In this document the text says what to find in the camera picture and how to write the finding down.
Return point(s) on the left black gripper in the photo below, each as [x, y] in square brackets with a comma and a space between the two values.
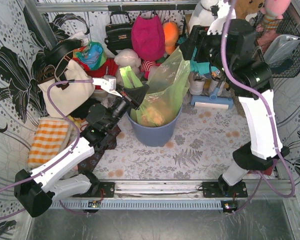
[131, 98]

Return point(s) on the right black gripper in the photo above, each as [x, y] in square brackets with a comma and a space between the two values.
[193, 41]

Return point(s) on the green trash bag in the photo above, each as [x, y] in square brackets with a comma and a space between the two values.
[167, 86]

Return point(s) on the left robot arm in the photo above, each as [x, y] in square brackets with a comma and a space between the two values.
[39, 189]

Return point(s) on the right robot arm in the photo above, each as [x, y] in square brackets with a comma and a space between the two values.
[252, 82]

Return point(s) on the magenta knit bag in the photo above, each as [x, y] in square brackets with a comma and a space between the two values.
[148, 38]

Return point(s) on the blue trash bin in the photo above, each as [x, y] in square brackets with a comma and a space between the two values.
[154, 136]

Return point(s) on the cream canvas tote bag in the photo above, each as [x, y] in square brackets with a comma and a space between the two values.
[69, 98]

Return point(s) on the orange plush toy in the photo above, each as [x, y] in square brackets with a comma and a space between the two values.
[171, 34]

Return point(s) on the teal folded cloth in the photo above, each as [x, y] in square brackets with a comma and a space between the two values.
[202, 68]

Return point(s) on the pink pig plush toy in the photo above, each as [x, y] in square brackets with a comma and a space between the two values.
[148, 68]

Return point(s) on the white dog plush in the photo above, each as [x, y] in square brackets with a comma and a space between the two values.
[205, 12]

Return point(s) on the red cloth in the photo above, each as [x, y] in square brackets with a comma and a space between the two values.
[109, 68]

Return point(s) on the white fluffy plush toy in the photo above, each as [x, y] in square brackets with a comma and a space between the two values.
[127, 57]

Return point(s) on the colorful silk scarf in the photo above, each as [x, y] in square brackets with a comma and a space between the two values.
[90, 57]

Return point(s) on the black leather handbag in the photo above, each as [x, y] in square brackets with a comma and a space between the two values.
[119, 36]

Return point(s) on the brown bear plush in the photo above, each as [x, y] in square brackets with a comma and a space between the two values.
[247, 9]

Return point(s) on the brown floral necktie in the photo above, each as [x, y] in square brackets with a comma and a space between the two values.
[89, 164]

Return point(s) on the silver foil pouch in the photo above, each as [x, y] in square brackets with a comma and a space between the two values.
[281, 48]

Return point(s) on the orange checkered towel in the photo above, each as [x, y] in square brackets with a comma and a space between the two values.
[51, 137]

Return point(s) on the purple orange sock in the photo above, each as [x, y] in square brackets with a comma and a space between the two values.
[266, 172]

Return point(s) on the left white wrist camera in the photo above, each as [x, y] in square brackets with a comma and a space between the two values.
[107, 83]

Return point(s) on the black wire basket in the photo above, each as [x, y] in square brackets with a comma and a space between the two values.
[290, 24]

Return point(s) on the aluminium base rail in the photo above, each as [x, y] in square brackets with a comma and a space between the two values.
[193, 189]

